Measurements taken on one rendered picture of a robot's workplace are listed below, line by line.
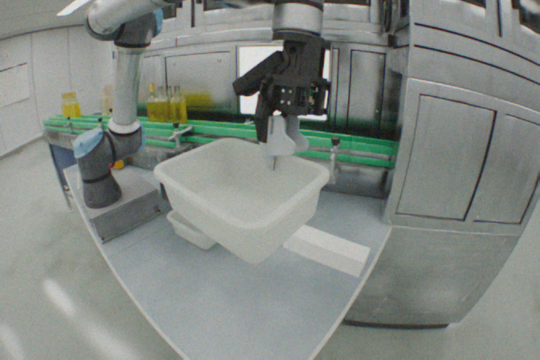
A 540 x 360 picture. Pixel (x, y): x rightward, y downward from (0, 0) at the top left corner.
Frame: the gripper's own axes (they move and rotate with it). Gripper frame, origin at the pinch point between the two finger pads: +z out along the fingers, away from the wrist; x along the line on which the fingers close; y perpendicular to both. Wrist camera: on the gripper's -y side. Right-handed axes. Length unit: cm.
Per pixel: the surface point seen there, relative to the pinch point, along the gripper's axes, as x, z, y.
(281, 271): 13.5, 33.8, -1.8
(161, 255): -4.5, 37.1, -31.5
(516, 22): 50, -50, 53
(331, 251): 21.1, 26.4, 7.7
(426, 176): 50, 8, 26
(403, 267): 56, 46, 30
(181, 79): 44, -11, -92
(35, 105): -36, 39, -674
